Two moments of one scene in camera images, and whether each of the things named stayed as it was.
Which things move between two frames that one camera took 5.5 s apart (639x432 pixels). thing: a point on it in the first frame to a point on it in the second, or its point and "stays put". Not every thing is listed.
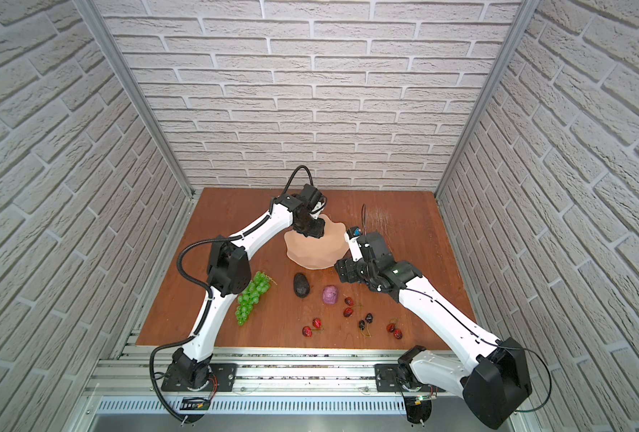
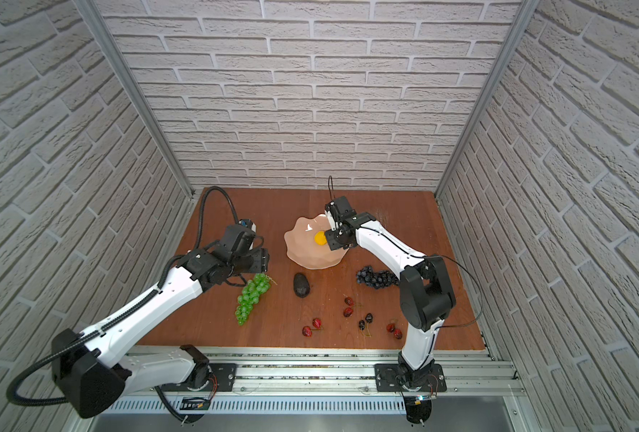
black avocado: (301, 285) stays put
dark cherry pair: (368, 318) stays put
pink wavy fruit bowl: (315, 253) stays put
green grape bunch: (250, 295) stays put
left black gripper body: (312, 228) to (259, 259)
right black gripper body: (358, 272) to (336, 237)
